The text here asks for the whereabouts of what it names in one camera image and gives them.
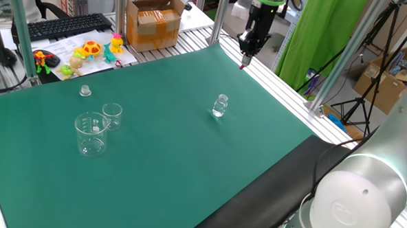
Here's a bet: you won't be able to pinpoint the small glass beaker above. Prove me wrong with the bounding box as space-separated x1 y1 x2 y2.
101 102 124 131

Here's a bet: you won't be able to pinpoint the taped cardboard box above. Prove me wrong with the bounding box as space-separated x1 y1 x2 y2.
125 0 187 54

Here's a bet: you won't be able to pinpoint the orange turtle toy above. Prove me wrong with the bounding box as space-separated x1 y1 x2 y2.
73 40 103 59

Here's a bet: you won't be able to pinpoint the blue flat package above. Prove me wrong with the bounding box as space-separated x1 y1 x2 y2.
304 67 322 96

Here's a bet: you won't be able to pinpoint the green table mat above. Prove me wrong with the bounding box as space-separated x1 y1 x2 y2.
0 38 320 228

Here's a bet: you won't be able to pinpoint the black office chair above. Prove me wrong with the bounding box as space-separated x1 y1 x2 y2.
35 0 72 21

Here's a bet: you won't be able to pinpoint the glass dropper with red bulb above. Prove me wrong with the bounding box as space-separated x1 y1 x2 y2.
236 62 248 89

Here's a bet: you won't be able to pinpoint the large glass beaker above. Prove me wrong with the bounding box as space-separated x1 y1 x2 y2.
74 111 113 158

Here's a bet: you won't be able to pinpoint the black monitor cable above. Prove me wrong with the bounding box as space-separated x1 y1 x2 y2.
0 75 30 96

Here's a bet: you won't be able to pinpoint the red yellow figure toy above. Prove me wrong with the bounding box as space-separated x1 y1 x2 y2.
34 49 56 76

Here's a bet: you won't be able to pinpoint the colourful plastic toys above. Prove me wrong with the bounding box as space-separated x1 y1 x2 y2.
31 27 140 82

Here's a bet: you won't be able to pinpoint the black tripod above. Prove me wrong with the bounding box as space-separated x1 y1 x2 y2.
325 1 407 139

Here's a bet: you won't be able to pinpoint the small clear glass bottle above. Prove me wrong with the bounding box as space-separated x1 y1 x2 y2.
211 93 230 118

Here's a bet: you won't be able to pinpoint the grey metal shelf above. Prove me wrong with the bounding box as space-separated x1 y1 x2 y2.
243 0 318 73

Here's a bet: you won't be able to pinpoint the green turtle toy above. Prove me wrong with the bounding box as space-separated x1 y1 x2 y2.
56 63 75 81

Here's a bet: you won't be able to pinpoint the clear glass bottle stopper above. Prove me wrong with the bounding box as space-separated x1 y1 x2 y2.
78 84 93 98

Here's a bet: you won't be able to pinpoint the black computer keyboard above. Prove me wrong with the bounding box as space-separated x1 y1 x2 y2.
10 12 113 45

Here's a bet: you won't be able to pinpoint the teal dolphin toy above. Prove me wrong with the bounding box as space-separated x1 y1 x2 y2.
102 41 118 64

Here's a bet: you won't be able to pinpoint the black computer mouse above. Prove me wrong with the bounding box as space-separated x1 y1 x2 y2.
32 48 62 69

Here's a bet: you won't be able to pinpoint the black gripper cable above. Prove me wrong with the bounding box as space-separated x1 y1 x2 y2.
280 0 304 14

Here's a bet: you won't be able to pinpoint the white foam blocks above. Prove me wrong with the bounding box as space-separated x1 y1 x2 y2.
221 0 292 71

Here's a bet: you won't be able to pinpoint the open cardboard box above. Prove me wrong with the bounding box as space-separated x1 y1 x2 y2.
351 45 407 117

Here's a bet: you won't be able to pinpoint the blue plastic bag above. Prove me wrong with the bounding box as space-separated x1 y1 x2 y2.
327 113 348 135

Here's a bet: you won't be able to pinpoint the aluminium frame post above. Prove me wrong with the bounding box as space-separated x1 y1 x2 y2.
11 0 41 88
205 0 236 45
113 0 129 35
303 0 406 119

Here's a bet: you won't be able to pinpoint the beige toy animal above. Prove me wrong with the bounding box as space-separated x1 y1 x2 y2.
69 53 85 78

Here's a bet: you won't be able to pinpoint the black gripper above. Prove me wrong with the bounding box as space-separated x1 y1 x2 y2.
236 1 281 66

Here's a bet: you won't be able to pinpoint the bright green cloth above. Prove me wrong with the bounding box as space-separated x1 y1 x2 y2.
271 0 379 93

